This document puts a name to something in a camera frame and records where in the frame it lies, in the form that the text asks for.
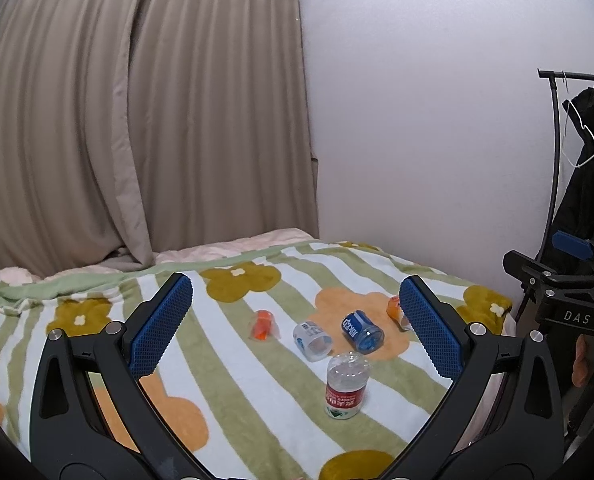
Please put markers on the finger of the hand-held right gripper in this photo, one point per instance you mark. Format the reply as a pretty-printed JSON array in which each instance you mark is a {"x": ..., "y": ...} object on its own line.
[
  {"x": 537, "y": 266},
  {"x": 571, "y": 245}
]

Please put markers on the blue plastic cup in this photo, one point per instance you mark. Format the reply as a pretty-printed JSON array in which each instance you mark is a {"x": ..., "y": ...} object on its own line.
[{"x": 361, "y": 332}]

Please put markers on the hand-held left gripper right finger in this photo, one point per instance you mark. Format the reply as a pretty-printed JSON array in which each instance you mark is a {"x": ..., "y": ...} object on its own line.
[{"x": 429, "y": 325}]

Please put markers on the clear cup with white label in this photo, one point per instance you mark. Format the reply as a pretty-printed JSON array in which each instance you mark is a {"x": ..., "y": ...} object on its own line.
[{"x": 311, "y": 340}]

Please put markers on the pale pink bedding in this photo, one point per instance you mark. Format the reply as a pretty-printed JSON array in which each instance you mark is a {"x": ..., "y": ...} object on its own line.
[{"x": 277, "y": 239}]

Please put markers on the clear cup with red label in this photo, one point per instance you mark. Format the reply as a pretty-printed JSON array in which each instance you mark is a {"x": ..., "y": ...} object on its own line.
[{"x": 345, "y": 387}]

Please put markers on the orange and clear cup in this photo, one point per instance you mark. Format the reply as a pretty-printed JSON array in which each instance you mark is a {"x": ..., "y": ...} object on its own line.
[{"x": 395, "y": 310}]

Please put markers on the black clothes rack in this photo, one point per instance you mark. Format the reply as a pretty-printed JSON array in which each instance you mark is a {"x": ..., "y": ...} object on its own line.
[{"x": 555, "y": 160}]

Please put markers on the small orange cup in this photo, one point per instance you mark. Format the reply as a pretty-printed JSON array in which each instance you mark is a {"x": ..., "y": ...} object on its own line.
[{"x": 262, "y": 326}]

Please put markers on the striped flower-print blanket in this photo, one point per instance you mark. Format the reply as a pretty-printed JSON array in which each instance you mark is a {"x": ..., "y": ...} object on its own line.
[{"x": 247, "y": 400}]

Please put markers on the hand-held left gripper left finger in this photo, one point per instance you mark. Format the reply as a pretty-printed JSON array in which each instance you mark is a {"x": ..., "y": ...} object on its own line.
[{"x": 159, "y": 325}]

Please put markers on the beige curtain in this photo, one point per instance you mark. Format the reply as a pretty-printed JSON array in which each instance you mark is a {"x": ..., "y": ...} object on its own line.
[{"x": 127, "y": 110}]

